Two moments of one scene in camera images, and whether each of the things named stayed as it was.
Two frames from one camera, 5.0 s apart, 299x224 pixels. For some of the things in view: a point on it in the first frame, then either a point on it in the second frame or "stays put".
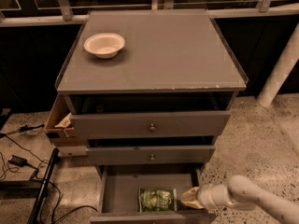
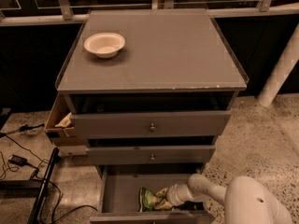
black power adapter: (18, 161) stays put
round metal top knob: (152, 128) stays put
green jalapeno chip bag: (157, 200) stays put
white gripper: (206, 197) → (172, 194)
